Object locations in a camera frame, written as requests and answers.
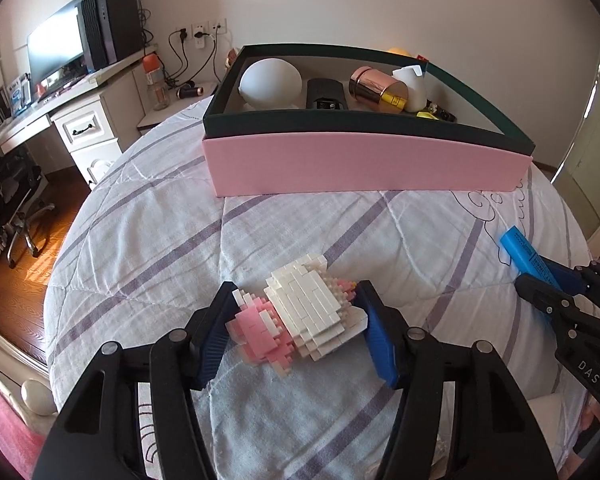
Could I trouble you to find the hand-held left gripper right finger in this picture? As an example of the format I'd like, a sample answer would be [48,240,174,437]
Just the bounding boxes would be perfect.
[352,280,561,480]

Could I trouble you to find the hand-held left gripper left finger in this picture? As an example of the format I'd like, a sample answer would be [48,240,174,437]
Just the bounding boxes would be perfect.
[32,281,239,480]

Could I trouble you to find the blue highlighter pen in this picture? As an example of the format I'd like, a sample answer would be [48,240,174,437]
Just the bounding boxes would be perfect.
[498,226,562,291]

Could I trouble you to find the pink white building block figure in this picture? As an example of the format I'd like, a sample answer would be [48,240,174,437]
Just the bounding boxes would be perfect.
[224,255,369,377]

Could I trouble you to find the pink box with green rim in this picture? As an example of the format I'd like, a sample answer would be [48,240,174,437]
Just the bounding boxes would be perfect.
[202,44,537,199]

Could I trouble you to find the rose gold metal can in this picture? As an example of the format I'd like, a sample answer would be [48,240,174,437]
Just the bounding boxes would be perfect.
[349,66,410,114]

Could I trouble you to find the black remote control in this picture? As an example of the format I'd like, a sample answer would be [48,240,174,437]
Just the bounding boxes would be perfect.
[306,77,350,110]

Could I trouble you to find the white plastic dispenser bottle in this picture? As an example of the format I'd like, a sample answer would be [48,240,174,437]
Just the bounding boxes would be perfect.
[392,64,427,111]

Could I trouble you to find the person's right hand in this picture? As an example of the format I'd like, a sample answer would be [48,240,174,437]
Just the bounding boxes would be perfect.
[582,404,600,440]

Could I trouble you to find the lilac checked quilt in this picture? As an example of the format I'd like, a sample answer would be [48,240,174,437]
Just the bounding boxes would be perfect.
[42,95,597,480]

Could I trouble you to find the white door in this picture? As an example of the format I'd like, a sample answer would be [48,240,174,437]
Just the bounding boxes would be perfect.
[552,35,600,222]

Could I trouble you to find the white nightstand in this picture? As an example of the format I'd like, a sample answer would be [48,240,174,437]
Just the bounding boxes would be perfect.
[137,80,222,137]

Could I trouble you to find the white desk with drawers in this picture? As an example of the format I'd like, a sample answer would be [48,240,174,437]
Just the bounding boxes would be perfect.
[0,45,159,187]

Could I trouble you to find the black office chair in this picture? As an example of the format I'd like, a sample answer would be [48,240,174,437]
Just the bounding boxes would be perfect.
[0,152,56,269]

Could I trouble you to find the white egg-shaped lamp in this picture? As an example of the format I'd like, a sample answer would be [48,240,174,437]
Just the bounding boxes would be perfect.
[239,59,304,111]

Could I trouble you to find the bottle with orange cap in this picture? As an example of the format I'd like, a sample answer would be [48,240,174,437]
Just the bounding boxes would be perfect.
[141,54,171,111]

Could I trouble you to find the books on desk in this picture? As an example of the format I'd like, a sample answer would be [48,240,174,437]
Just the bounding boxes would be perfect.
[4,72,34,111]

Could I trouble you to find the black computer tower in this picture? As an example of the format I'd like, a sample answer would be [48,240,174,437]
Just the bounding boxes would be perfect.
[77,0,146,72]

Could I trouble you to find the computer monitor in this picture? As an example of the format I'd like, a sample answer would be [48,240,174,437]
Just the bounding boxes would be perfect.
[26,6,86,92]

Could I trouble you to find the white bed post knob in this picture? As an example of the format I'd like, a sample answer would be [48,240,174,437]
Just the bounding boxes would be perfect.
[20,380,59,416]

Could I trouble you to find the white wall sockets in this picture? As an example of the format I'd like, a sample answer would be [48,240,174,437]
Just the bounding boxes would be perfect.
[177,18,229,41]

